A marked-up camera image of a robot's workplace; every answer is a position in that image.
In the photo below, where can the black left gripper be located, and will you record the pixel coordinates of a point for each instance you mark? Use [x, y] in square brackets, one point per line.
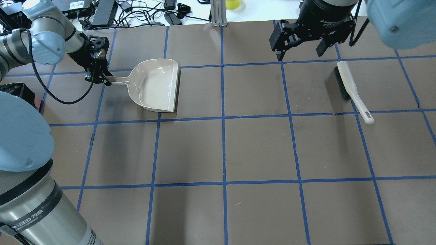
[82, 53]

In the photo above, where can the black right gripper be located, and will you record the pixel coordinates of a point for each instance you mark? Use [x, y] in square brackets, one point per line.
[323, 16]

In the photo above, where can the beige plastic dustpan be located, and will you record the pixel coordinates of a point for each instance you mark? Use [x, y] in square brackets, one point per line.
[152, 84]

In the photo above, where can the white hand brush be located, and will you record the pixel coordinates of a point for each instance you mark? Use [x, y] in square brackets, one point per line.
[349, 91]

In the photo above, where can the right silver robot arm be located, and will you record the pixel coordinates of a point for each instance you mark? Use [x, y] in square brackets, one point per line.
[400, 24]

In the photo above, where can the bin with black liner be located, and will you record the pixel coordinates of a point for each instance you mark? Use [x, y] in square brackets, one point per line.
[24, 92]

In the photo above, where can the black power adapter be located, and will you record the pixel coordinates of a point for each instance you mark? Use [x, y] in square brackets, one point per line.
[104, 13]

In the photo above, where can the yellow tape roll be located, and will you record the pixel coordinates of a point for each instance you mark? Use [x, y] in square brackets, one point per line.
[232, 4]

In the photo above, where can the aluminium frame post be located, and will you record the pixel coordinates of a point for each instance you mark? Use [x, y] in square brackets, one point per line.
[218, 13]

